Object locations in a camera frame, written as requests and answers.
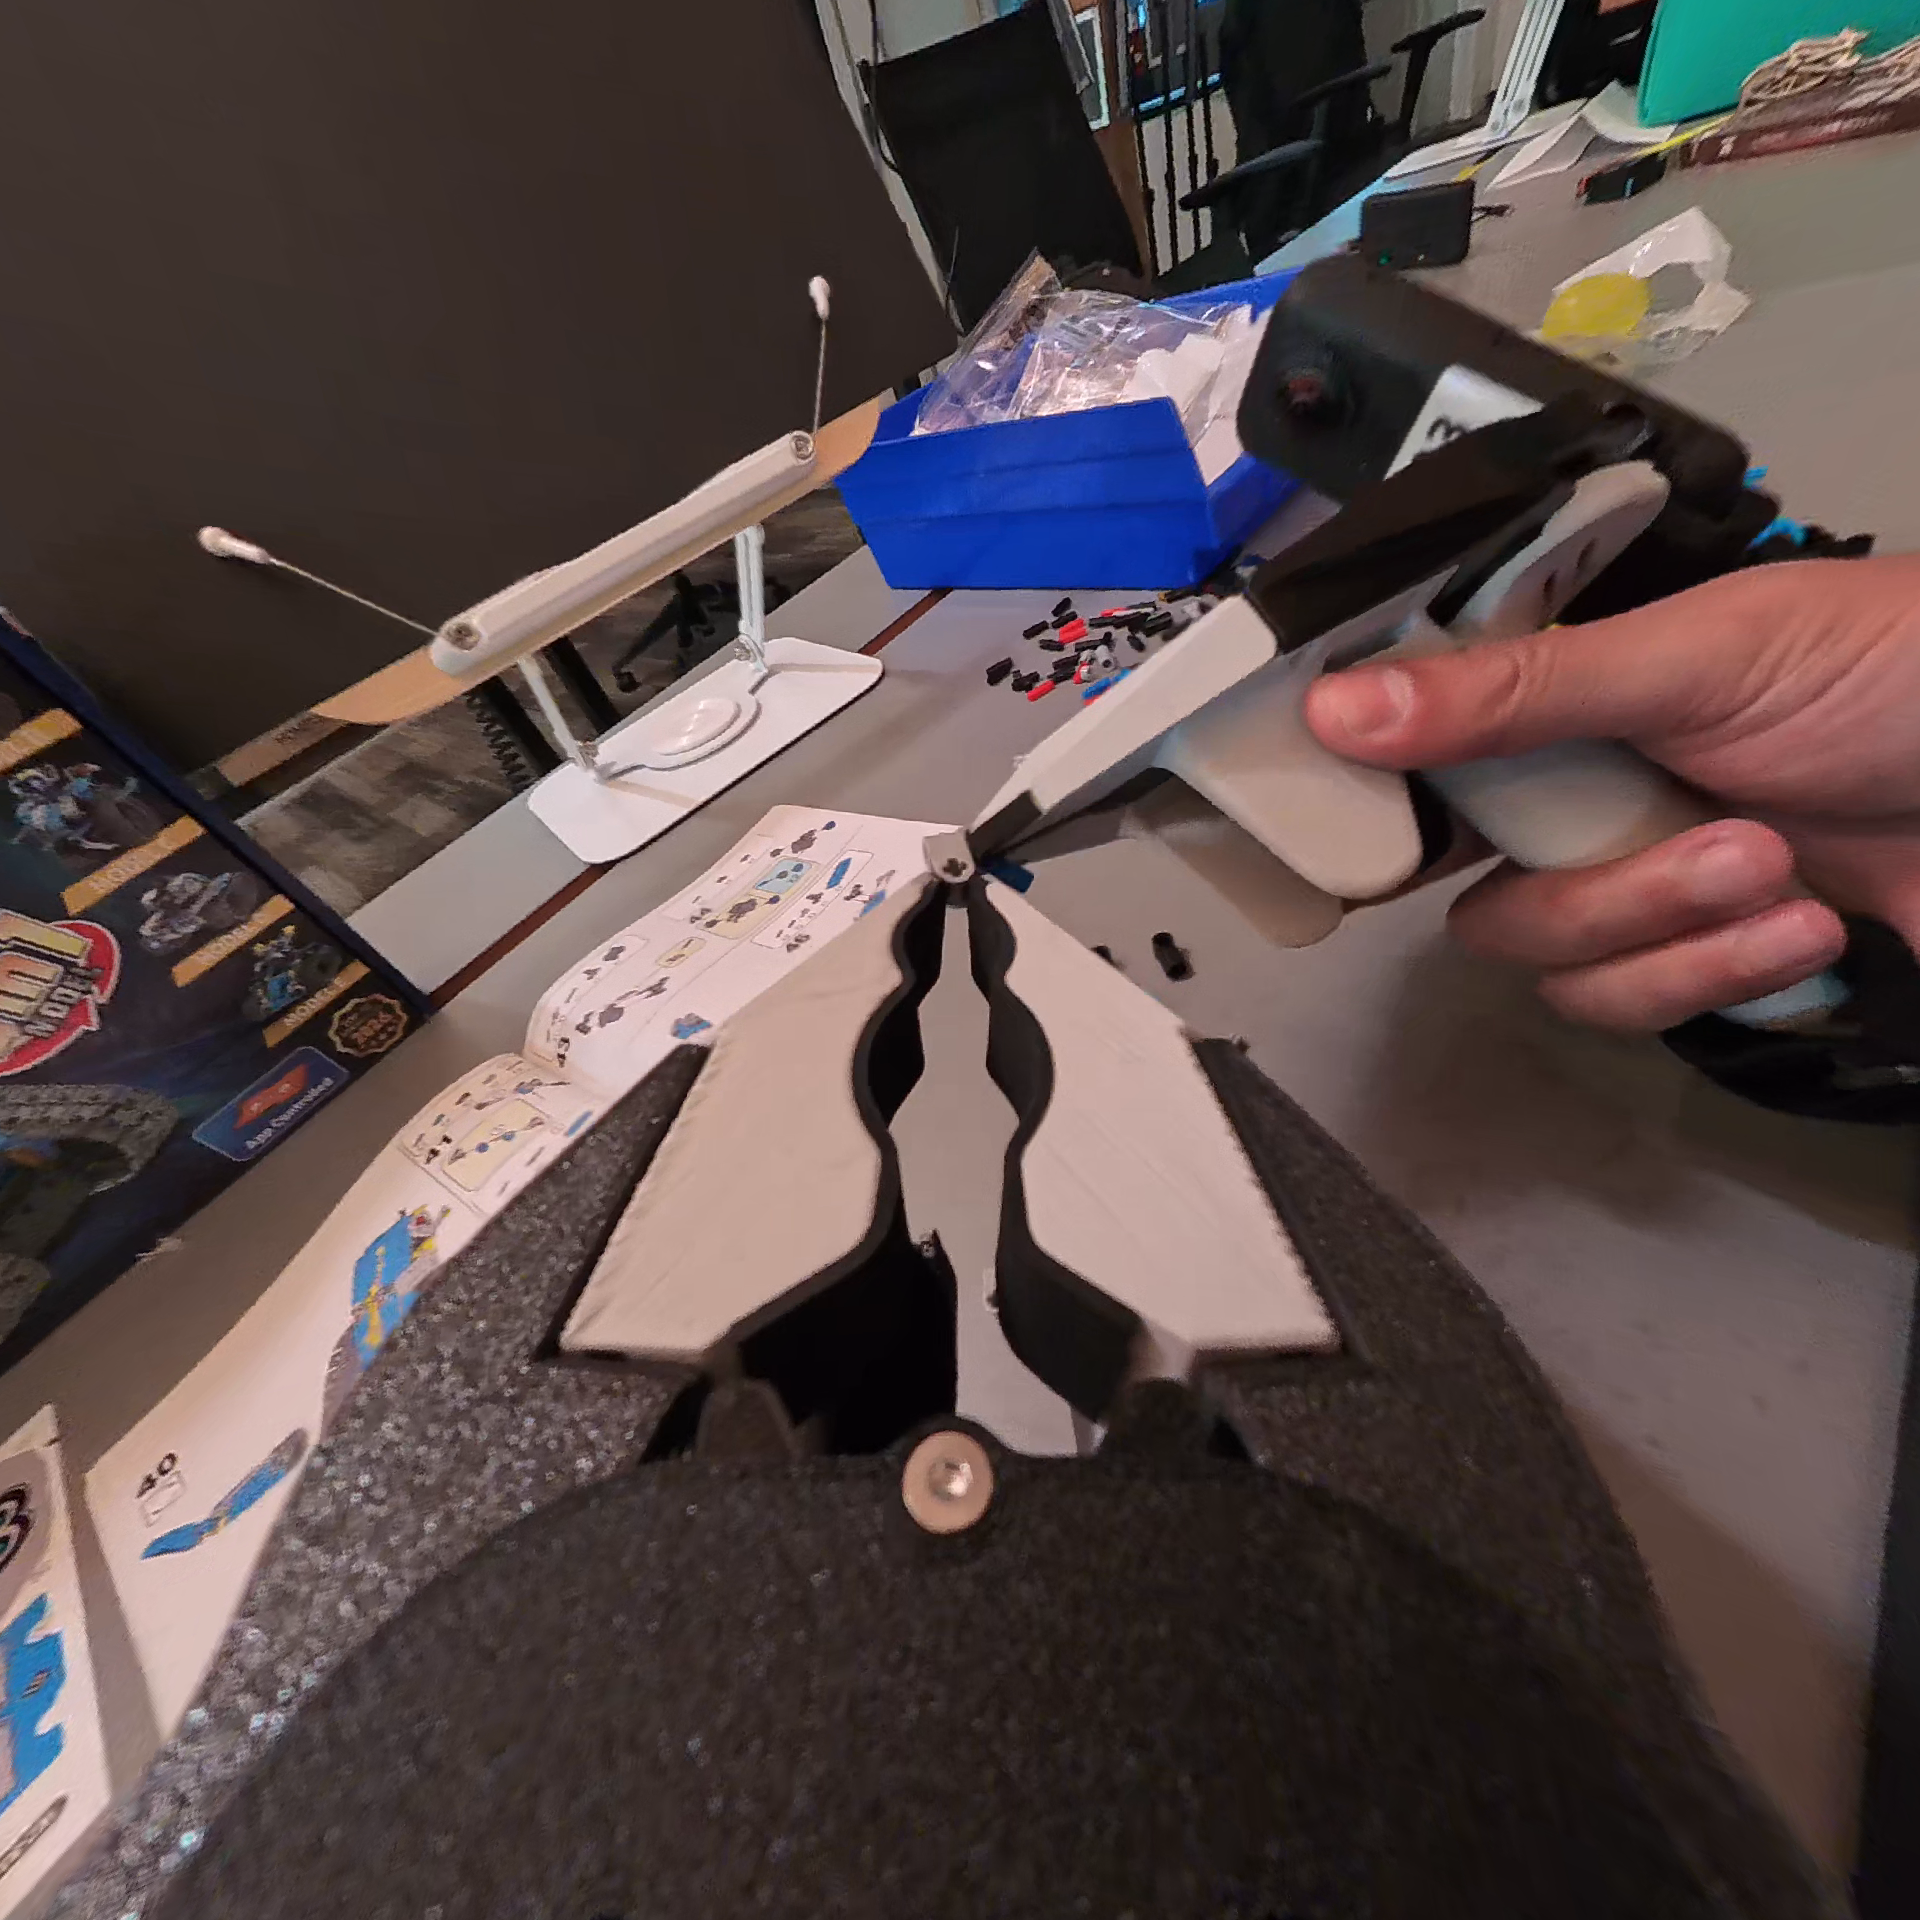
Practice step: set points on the open instruction booklet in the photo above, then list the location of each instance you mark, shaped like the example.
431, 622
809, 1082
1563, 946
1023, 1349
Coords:
751, 915

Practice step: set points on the blue storage bin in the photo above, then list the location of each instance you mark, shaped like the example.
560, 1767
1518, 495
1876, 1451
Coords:
1037, 495

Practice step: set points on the black office chair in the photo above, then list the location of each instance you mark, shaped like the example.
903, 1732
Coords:
1307, 107
991, 150

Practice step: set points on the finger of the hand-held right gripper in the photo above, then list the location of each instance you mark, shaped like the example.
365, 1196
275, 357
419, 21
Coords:
1156, 706

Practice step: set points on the blue sticker sheet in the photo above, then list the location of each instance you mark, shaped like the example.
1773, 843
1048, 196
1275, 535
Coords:
38, 1682

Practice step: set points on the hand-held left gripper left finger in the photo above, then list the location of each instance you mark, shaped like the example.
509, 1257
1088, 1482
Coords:
720, 1172

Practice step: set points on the black power adapter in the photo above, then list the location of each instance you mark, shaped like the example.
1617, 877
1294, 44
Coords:
1417, 223

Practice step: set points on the person's right hand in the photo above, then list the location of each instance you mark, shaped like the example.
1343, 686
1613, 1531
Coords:
1799, 706

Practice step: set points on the green felt bag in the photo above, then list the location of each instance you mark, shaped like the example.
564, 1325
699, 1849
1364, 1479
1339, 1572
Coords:
1771, 60

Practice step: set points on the pile of small building pieces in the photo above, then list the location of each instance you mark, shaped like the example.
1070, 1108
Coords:
1065, 629

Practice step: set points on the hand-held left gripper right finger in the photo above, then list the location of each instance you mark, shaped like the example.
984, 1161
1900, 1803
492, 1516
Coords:
1172, 1186

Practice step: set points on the yellow item in clear bag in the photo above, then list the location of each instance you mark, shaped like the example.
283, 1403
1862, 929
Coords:
1599, 308

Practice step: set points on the dark blue toy box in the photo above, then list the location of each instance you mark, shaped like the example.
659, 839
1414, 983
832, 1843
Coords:
149, 974

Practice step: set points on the bundle of clear plastic bags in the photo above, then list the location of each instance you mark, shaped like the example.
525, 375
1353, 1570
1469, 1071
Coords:
1049, 347

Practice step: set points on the grey desk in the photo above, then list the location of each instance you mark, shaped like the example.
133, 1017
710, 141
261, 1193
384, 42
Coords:
1500, 1202

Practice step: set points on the wooden top desk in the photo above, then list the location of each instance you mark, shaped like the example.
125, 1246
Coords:
376, 698

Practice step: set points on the grey connector piece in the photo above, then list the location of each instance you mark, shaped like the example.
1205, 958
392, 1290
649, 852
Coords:
953, 859

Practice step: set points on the white paper sheet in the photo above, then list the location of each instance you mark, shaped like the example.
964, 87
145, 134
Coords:
1545, 142

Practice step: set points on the black partition panel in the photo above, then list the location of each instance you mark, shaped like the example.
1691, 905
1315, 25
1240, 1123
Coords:
376, 271

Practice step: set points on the white folding stand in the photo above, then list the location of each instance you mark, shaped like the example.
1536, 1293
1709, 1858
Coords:
704, 750
1524, 60

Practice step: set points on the twine bundle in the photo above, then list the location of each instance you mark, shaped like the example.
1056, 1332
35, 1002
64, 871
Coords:
1830, 68

